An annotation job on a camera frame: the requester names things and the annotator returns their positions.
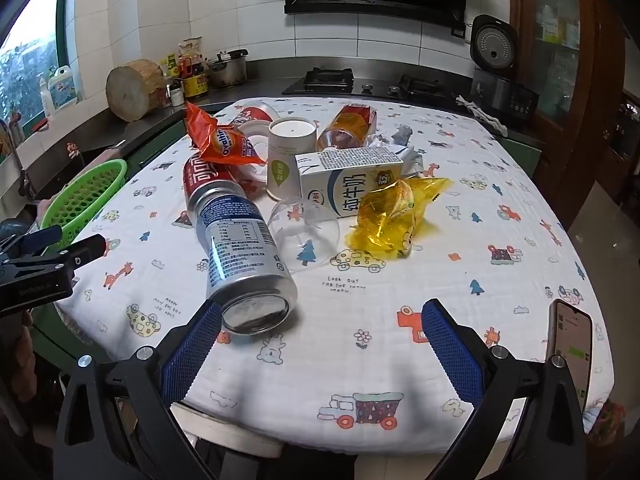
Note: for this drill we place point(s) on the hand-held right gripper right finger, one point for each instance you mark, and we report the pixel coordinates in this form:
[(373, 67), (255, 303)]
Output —
[(452, 355)]

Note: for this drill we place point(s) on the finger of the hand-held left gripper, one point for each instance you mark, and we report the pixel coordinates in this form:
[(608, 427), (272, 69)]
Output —
[(85, 251), (47, 235)]

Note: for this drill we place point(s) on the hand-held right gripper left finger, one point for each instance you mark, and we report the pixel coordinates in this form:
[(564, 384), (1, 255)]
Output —
[(192, 355)]

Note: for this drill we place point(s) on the green plastic basket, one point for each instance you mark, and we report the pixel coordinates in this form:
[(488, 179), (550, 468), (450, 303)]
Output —
[(85, 195)]

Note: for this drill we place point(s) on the blue and white drink can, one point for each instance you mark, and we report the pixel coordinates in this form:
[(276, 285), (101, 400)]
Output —
[(240, 245)]

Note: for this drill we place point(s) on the white plastic lid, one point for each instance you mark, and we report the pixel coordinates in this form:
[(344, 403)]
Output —
[(257, 145)]

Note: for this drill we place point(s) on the white paper cup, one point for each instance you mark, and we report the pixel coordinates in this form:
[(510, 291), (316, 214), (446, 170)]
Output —
[(285, 160)]

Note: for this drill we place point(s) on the steel faucet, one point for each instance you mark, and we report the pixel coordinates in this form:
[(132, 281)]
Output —
[(19, 170)]

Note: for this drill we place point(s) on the small red figurine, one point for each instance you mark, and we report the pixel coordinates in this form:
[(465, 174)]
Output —
[(74, 151)]

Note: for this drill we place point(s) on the green base cabinet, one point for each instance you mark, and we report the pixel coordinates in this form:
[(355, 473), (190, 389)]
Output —
[(150, 152)]

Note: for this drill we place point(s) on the smartphone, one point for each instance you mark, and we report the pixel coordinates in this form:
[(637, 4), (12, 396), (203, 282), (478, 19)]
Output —
[(570, 340)]

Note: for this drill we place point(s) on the white plastic bottle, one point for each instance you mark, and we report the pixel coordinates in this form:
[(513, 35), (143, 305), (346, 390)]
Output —
[(46, 97)]

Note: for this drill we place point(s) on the red drink can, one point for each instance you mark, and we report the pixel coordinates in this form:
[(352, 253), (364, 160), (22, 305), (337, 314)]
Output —
[(200, 172)]

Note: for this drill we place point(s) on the white detergent jug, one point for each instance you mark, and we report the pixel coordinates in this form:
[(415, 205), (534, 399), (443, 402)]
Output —
[(62, 87)]

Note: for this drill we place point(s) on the yellow plastic wrapper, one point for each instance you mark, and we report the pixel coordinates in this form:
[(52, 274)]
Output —
[(385, 215)]

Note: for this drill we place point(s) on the clear plastic cup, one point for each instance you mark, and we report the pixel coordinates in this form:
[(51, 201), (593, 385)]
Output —
[(300, 240)]

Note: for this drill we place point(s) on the round wooden chopping block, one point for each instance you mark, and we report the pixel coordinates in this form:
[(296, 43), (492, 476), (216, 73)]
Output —
[(130, 90)]

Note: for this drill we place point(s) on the orange snack packet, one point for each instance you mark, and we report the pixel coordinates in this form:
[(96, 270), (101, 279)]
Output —
[(220, 142)]

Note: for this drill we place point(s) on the green framed window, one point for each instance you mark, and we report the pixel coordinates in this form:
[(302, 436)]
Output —
[(25, 60)]

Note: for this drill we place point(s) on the small white jar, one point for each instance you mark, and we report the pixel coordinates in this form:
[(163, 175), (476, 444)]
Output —
[(176, 96)]

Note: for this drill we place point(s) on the white milk carton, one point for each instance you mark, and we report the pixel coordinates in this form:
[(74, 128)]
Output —
[(350, 185)]

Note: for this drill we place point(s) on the yellow label sauce jar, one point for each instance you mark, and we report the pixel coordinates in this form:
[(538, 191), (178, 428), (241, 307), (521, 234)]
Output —
[(196, 86)]

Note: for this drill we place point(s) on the crumpled grey paper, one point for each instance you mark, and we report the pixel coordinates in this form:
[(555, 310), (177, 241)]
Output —
[(410, 160)]

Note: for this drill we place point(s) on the dark sauce bottle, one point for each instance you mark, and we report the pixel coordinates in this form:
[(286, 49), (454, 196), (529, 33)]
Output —
[(190, 66)]

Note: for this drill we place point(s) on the red instant noodle bowl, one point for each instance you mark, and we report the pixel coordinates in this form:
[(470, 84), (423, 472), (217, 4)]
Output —
[(250, 110)]

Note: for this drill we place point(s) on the steel cooking pot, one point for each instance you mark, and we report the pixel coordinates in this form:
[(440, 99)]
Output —
[(227, 72)]

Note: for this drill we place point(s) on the beige paper packet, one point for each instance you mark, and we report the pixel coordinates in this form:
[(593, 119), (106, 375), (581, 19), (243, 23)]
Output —
[(191, 46)]

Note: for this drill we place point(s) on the white dishcloth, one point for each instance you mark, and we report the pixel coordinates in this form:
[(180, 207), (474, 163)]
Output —
[(480, 112)]

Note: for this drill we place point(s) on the amber tea bottle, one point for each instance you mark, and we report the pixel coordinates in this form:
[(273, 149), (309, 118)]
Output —
[(350, 120)]

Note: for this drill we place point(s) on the black gas stove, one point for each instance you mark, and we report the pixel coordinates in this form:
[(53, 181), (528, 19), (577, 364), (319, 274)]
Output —
[(327, 77)]

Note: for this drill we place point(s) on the black rice cooker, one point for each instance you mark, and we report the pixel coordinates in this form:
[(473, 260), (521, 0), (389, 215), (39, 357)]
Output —
[(492, 45)]

